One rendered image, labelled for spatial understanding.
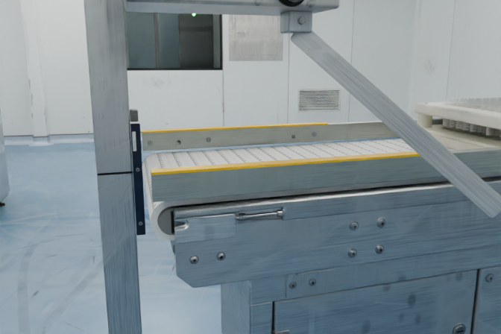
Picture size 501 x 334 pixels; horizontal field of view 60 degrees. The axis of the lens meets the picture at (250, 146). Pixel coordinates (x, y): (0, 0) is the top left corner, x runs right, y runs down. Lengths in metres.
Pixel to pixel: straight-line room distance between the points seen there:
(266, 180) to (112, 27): 0.38
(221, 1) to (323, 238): 0.31
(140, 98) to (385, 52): 3.23
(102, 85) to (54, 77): 4.88
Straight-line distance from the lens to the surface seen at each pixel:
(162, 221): 0.51
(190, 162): 0.68
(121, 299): 0.87
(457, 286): 0.80
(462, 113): 0.81
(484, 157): 0.67
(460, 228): 0.68
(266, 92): 5.62
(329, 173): 0.54
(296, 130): 0.80
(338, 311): 0.69
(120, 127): 0.76
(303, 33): 0.52
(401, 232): 0.62
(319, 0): 0.48
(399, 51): 6.25
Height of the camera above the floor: 1.02
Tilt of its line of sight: 12 degrees down
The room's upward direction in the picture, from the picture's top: straight up
